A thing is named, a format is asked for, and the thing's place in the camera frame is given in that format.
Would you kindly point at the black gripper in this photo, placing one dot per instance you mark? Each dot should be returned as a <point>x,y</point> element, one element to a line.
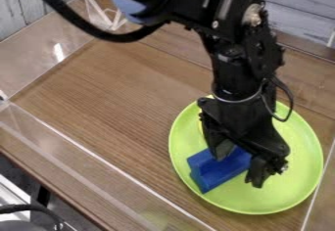
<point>245,125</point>

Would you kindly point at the blue T-shaped block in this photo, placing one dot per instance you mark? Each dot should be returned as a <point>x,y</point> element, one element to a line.
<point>210,173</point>

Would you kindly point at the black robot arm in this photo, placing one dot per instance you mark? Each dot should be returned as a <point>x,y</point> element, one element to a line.
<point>238,39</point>

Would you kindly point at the green round plate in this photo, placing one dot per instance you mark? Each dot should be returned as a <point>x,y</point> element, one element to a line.
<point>284,191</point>

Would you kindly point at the clear acrylic enclosure wall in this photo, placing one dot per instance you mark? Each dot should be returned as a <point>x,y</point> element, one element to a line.
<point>86,122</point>

